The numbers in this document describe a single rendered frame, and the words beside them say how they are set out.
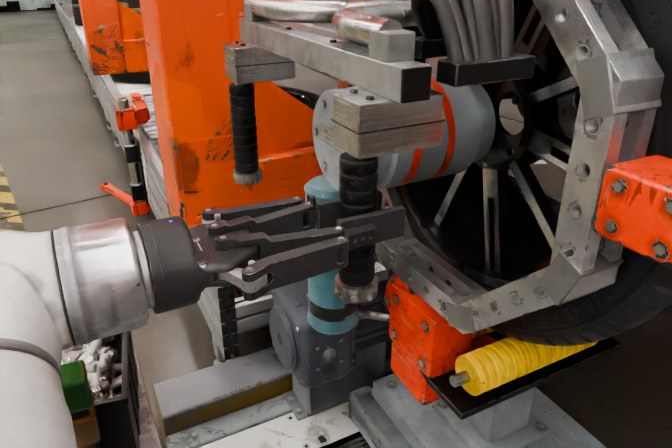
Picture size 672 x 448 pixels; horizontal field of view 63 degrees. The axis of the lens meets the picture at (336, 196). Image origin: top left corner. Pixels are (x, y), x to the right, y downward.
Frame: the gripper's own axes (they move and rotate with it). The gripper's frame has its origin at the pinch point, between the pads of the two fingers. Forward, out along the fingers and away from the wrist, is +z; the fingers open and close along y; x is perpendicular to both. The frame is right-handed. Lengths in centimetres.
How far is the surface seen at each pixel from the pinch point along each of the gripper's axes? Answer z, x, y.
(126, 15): 13, -4, -255
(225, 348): 2, -68, -70
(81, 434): -28.3, -23.8, -10.1
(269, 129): 14, -10, -62
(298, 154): 19, -15, -60
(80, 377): -27.2, -17.0, -10.8
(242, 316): 7, -59, -70
